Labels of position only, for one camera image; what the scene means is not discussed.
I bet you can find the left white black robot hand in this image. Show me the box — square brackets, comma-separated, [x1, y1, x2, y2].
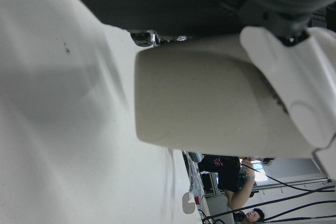
[56, 0, 336, 180]

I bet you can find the beige paper cup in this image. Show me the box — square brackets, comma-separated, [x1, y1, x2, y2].
[133, 35, 328, 159]

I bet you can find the person in black t-shirt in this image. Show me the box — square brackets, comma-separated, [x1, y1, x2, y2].
[198, 154, 275, 208]

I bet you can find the person in black jacket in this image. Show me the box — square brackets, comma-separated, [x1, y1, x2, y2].
[232, 208, 266, 224]

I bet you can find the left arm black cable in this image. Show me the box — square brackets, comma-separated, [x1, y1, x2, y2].
[202, 162, 336, 224]

